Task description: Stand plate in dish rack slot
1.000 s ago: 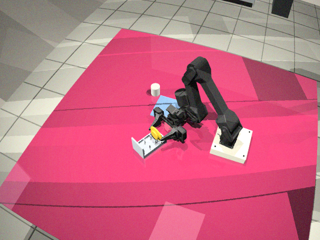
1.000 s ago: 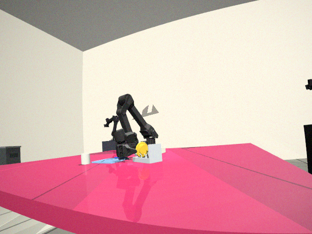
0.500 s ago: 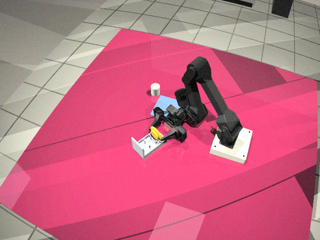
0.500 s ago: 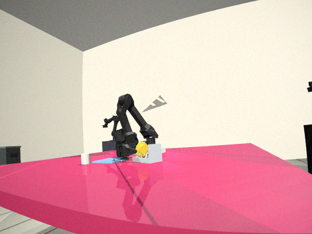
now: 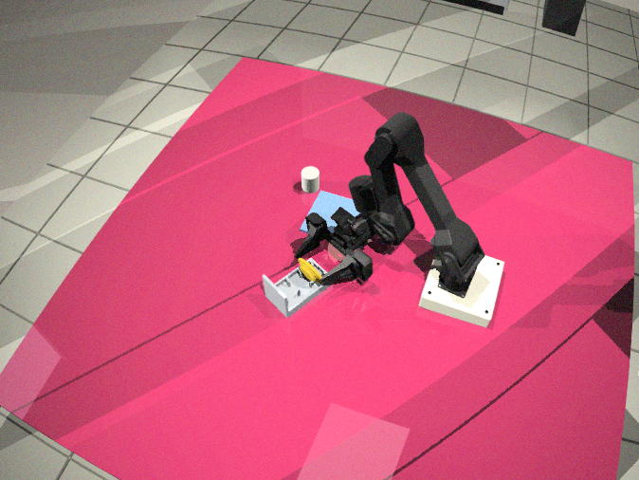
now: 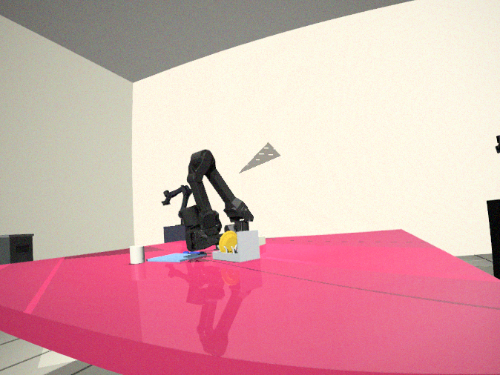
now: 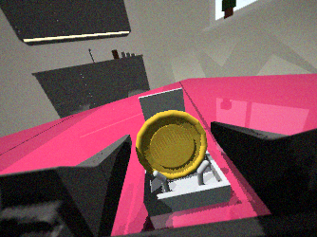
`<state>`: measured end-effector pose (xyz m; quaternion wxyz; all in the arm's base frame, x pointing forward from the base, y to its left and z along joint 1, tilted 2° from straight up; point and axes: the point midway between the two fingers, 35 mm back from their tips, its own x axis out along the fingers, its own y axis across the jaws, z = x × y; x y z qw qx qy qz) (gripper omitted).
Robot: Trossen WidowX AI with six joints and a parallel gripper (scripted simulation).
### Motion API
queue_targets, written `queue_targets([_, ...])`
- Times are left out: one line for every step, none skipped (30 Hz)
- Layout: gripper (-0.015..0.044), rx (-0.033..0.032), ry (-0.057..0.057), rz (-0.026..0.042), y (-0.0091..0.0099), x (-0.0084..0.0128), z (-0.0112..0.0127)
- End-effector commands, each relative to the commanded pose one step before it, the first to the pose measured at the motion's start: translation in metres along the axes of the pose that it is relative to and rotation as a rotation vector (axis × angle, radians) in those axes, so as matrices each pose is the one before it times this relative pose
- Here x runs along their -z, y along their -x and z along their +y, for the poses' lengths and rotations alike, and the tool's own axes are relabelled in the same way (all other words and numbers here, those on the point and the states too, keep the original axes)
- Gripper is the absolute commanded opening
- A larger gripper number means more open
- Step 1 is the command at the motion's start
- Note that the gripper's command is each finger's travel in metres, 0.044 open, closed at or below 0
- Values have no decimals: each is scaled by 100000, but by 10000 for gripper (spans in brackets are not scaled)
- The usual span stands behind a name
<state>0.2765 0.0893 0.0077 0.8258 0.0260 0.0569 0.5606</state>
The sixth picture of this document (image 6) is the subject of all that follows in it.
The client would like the white dish rack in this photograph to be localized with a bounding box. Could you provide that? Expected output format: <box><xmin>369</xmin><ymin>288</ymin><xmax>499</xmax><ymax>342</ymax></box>
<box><xmin>212</xmin><ymin>230</ymin><xmax>260</xmax><ymax>262</ymax></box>

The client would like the yellow plate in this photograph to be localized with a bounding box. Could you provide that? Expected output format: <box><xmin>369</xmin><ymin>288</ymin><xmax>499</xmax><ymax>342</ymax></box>
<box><xmin>219</xmin><ymin>231</ymin><xmax>237</xmax><ymax>253</ymax></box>

